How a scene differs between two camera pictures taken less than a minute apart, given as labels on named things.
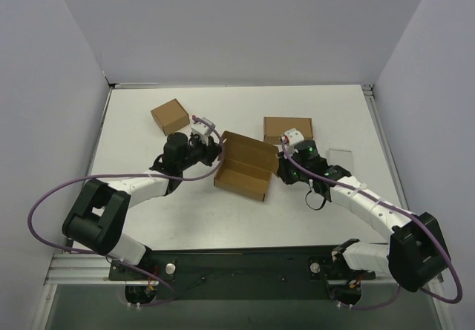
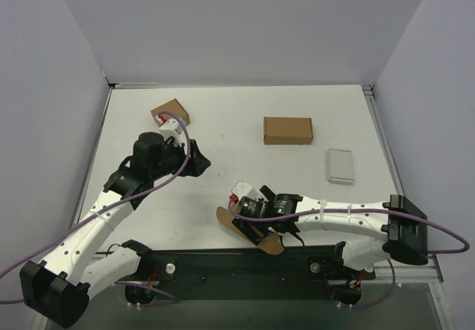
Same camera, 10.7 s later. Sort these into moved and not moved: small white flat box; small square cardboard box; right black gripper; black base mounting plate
Moved: right black gripper
Not moved: small square cardboard box; black base mounting plate; small white flat box
